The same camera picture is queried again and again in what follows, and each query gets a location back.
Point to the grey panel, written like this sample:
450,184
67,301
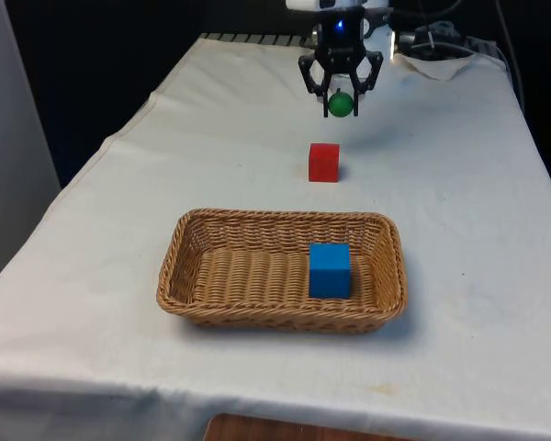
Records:
9,138

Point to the red cube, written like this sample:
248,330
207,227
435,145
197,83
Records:
323,163

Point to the wicker basket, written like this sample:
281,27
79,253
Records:
239,285

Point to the black cabinet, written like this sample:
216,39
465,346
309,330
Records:
96,69

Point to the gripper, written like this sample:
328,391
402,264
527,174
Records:
342,43

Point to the blue cube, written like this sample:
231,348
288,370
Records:
329,273

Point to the green ball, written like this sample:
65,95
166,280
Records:
340,106

